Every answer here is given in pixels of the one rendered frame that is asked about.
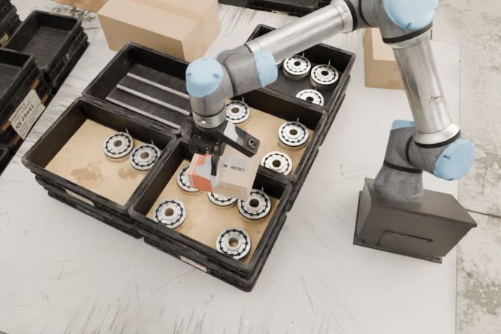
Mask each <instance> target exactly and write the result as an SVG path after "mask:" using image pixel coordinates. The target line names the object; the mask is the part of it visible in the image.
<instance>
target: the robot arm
mask: <svg viewBox="0 0 501 334"><path fill-rule="evenodd" d="M436 9H438V0H332V1H331V2H330V4H329V5H327V6H326V7H323V8H321V9H319V10H316V11H315V12H313V13H310V14H308V15H306V16H303V17H301V18H299V19H297V20H295V21H293V22H290V23H289V24H287V25H284V26H282V27H280V28H278V29H275V30H273V31H271V32H269V33H267V34H264V35H262V36H260V37H257V38H256V39H254V40H251V41H250V42H247V43H245V44H243V45H240V46H238V47H236V48H234V49H232V50H230V49H227V50H224V51H220V52H219V53H217V55H216V56H215V58H214V59H212V58H207V59H203V58H199V59H197V60H194V61H193V62H191V63H190V64H189V66H188V67H187V70H186V88H187V91H188V93H189V100H190V104H191V110H190V113H189V115H188V117H187V119H186V120H187V123H190V124H191V126H192V129H191V131H190V133H189V138H188V139H187V141H188V145H189V151H190V152H191V153H195V154H200V155H204V156H205V155H206V154H211V155H212V156H208V157H206V158H205V161H204V164H203V165H201V166H196V168H195V172H196V173H197V174H199V175H200V176H202V177H205V178H206V179H208V180H210V182H211V187H212V188H213V189H214V188H215V187H216V186H217V184H218V178H219V169H220V165H221V161H220V156H222V155H223V153H224V150H225V148H226V145H227V144H228V145H229V146H231V147H232V148H234V149H236V150H237V151H239V152H241V153H242V154H244V155H245V156H247V157H249V158H251V157H253V156H254V155H255V154H256V153H257V151H258V149H259V145H260V141H259V140H258V139H257V138H255V137H254V136H252V135H250V134H249V133H247V132H246V131H244V130H242V129H241V128H240V127H238V126H236V125H235V124H234V123H232V122H230V121H228V120H227V119H226V106H225V100H226V99H228V98H232V97H235V96H237V95H241V94H243V93H246V92H249V91H251V90H254V89H258V88H260V87H264V86H265V85H268V84H271V83H273V82H275V80H276V79H277V64H276V63H279V62H280V61H282V60H285V59H286V58H288V57H291V56H293V55H295V54H297V53H299V52H301V51H304V50H306V49H308V48H310V47H312V46H314V45H316V44H318V43H320V42H323V41H324V40H327V39H329V38H330V37H334V36H335V35H337V34H340V33H343V34H349V33H351V32H353V31H356V30H359V29H363V28H378V29H379V32H380V34H381V37H382V41H383V43H384V44H386V45H389V46H391V47H392V50H393V52H394V57H395V60H396V63H397V67H398V69H399V73H400V77H401V80H402V82H403V87H404V90H405V92H406V97H407V99H408V102H409V106H410V109H411V112H412V116H413V119H414V121H412V120H405V119H395V120H394V121H393V123H392V126H391V129H390V131H389V133H390V134H389V138H388V144H387V147H386V150H385V156H384V160H383V164H382V167H381V169H380V170H379V172H378V173H377V175H376V177H375V178H374V180H373V182H372V185H371V190H372V191H373V192H374V193H376V194H378V195H380V196H382V197H384V198H387V199H390V200H393V201H399V202H403V203H408V204H418V203H421V202H422V200H423V177H422V175H423V171H425V172H427V173H430V174H432V175H434V176H436V177H437V178H439V179H443V180H447V181H454V180H458V179H460V178H461V177H463V176H465V175H466V174H467V173H468V172H469V170H470V169H471V166H472V165H473V163H474V161H475V158H476V149H475V146H474V144H473V143H472V142H470V140H468V139H463V137H462V135H461V130H460V127H459V124H458V123H457V122H455V121H453V120H452V119H451V118H450V113H449V110H448V107H447V103H446V99H445V96H444V91H443V88H442V85H441V80H440V77H439V74H438V69H437V66H436V62H435V58H434V54H433V51H432V46H431V43H430V41H429V32H430V31H431V30H432V27H433V24H432V20H433V19H434V17H435V14H436V12H435V10H436ZM190 144H192V149H191V146H190Z"/></svg>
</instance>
